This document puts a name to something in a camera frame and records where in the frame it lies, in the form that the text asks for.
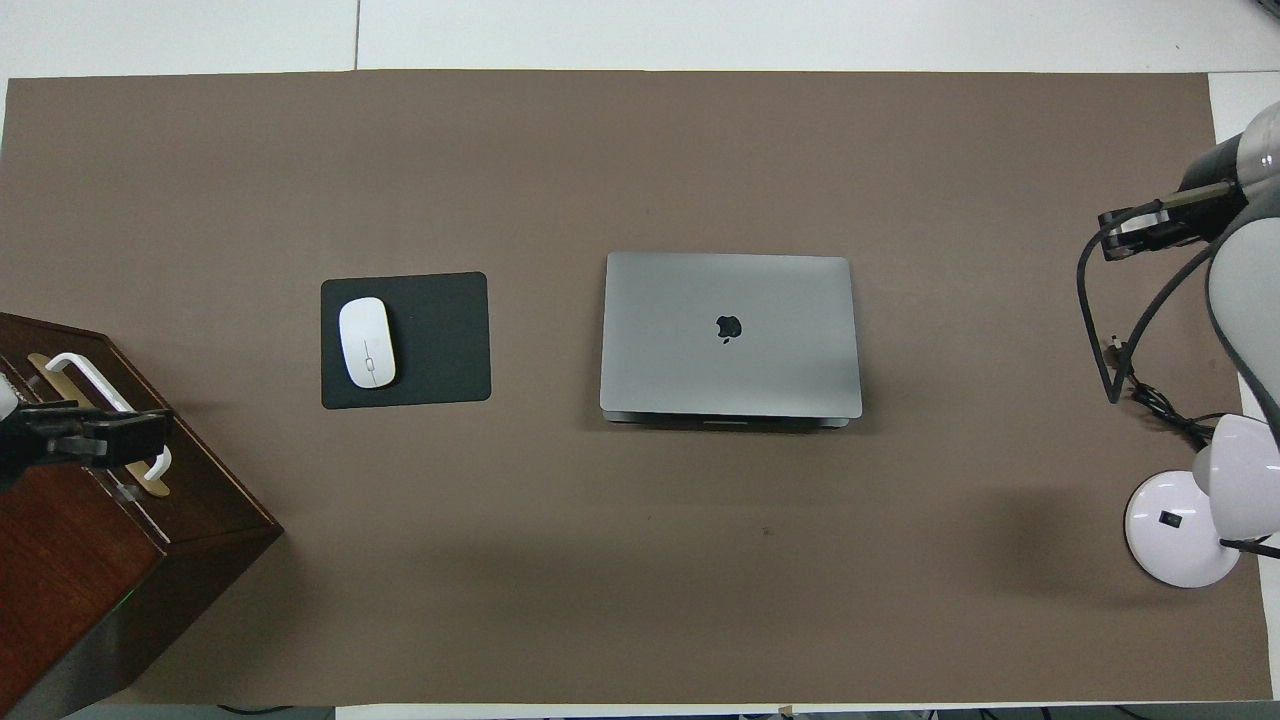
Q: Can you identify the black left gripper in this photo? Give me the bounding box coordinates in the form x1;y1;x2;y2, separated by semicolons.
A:
0;400;176;491

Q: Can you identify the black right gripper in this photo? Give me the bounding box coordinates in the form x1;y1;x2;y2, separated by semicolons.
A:
1098;145;1251;263

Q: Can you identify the grey aluminium laptop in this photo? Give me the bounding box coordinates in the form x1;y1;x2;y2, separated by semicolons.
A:
599;252;863;431

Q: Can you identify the dark brown wooden box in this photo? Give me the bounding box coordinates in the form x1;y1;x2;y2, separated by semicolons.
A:
0;312;284;719

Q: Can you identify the white computer mouse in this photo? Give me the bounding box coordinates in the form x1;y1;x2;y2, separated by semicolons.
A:
338;297;397;389

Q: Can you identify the white desk lamp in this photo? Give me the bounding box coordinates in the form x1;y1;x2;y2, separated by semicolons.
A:
1124;413;1280;589

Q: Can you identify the black mouse pad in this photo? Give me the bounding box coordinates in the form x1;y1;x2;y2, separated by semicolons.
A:
320;271;493;410

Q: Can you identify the brown table mat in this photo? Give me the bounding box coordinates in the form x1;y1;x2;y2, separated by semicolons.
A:
0;70;1273;706

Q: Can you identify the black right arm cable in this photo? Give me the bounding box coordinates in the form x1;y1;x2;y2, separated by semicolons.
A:
1077;200;1216;406

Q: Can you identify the white box handle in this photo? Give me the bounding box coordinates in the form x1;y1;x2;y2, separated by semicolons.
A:
45;352;173;482

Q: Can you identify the brass handle plate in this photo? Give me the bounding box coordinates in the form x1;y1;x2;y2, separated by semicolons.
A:
28;352;171;498

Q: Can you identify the black lamp power cable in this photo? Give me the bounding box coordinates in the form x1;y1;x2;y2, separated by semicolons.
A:
1103;337;1216;449

